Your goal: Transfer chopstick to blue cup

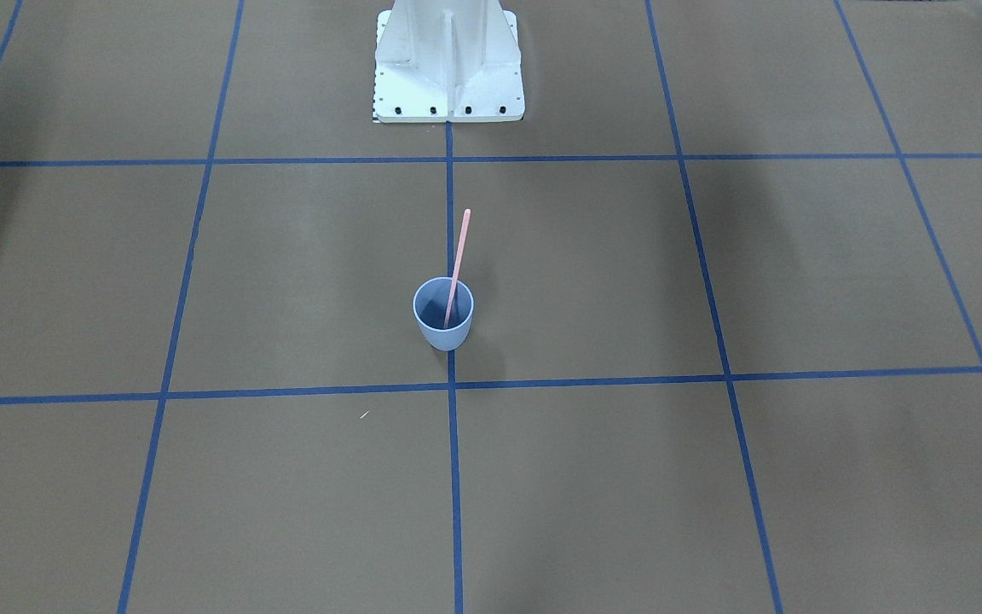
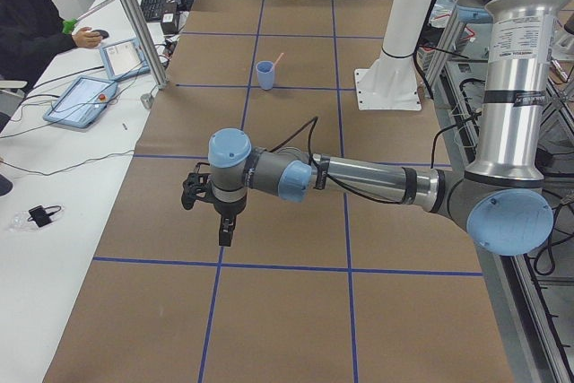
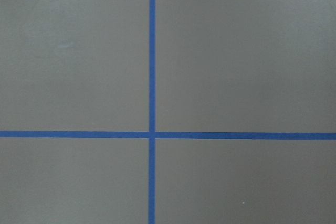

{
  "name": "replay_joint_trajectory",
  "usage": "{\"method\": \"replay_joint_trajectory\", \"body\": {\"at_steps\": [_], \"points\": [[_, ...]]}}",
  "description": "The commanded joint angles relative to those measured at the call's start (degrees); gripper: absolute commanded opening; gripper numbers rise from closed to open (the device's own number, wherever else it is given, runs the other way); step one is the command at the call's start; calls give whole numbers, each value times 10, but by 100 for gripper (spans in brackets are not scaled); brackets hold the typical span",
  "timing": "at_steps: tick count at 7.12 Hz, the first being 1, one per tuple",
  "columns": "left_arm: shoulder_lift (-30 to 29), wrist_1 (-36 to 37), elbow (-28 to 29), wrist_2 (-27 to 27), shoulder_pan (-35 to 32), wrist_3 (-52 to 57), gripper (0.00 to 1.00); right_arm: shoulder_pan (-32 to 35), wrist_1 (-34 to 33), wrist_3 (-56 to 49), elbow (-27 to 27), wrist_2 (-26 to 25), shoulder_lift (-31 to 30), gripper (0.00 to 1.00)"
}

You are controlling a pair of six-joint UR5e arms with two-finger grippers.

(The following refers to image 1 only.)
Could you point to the light blue plastic cup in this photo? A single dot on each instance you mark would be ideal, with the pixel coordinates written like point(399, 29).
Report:
point(443, 314)

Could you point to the pink chopstick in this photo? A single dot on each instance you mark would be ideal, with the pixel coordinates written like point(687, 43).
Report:
point(457, 259)

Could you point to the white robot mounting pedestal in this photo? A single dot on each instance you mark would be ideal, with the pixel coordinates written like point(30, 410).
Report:
point(447, 61)

